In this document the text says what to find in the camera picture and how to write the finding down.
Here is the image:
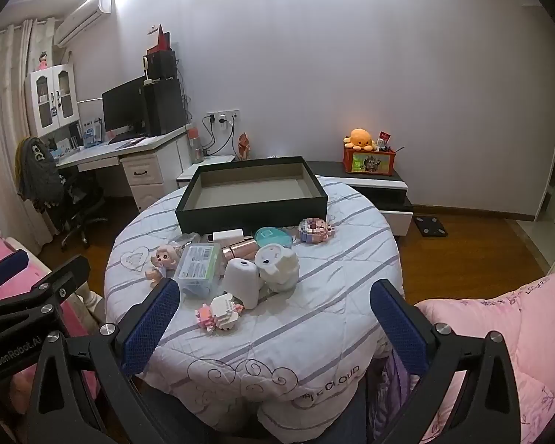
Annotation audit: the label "pink thermos bottle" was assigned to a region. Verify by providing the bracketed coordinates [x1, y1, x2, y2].
[221, 238, 260, 260]

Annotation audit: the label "red paper item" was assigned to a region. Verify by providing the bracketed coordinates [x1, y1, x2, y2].
[147, 24, 173, 54]

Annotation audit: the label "grey jacket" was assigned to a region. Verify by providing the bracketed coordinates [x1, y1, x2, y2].
[15, 135, 64, 204]

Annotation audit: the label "white desk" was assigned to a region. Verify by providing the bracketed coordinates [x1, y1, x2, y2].
[55, 125, 196, 213]

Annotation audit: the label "orange printed storage box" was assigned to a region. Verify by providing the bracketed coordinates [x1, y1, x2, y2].
[343, 145, 397, 176]

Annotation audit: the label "black white low cabinet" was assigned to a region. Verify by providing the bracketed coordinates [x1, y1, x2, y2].
[305, 160, 414, 236]

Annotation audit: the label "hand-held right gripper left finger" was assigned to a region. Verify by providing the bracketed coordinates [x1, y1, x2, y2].
[25, 278, 181, 444]

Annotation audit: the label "purple printed cloth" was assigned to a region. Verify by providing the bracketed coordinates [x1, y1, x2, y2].
[367, 351, 421, 444]

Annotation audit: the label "beige curtain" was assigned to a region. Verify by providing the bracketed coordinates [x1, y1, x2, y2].
[0, 18, 56, 250]

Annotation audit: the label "white side cabinet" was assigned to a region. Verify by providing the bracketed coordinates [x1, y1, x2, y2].
[176, 155, 236, 189]

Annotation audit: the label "large black cardboard box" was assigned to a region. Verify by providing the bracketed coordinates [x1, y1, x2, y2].
[175, 156, 329, 234]

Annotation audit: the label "small blonde doll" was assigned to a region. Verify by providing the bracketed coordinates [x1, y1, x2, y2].
[147, 245, 182, 290]

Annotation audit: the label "blue white carton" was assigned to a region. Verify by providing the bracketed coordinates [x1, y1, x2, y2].
[81, 118, 103, 148]

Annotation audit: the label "black office chair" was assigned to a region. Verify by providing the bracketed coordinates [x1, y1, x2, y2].
[51, 166, 109, 251]

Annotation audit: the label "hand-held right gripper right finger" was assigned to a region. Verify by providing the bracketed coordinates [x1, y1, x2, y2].
[370, 280, 523, 444]

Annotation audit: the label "white striped quilt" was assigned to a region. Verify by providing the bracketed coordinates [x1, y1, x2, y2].
[104, 176, 405, 444]

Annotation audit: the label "black power cables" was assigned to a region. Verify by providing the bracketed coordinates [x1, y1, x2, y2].
[202, 115, 234, 155]

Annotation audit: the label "white air conditioner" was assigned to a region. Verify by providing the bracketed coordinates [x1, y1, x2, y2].
[55, 0, 114, 48]

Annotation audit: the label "bottle with red cap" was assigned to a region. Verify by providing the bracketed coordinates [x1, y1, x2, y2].
[187, 125, 205, 164]

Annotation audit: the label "black computer tower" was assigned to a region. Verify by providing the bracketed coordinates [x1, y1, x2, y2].
[143, 78, 187, 137]

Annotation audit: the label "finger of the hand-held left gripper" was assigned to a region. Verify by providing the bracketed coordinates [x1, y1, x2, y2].
[0, 255, 91, 322]
[0, 249, 30, 305]

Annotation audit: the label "clear plastic box green label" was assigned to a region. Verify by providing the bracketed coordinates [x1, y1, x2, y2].
[173, 243, 227, 297]

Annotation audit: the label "orange octopus plush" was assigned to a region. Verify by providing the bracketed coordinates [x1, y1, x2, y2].
[343, 128, 376, 151]

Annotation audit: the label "white cylinder device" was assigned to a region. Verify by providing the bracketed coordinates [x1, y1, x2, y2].
[223, 259, 261, 310]

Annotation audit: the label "clear plastic teal container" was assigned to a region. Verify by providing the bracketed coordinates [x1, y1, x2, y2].
[254, 226, 293, 250]

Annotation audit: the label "white glass-door cabinet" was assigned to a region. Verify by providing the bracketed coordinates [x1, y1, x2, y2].
[25, 64, 80, 138]

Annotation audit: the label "pink quilt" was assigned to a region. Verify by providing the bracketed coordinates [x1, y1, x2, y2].
[414, 268, 555, 444]

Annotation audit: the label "black bathroom scale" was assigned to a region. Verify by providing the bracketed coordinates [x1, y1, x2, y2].
[414, 214, 448, 238]

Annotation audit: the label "black computer monitor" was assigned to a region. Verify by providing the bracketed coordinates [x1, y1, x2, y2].
[102, 75, 149, 139]

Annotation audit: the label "white pink block toy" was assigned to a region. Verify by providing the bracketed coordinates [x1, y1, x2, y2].
[195, 292, 245, 330]

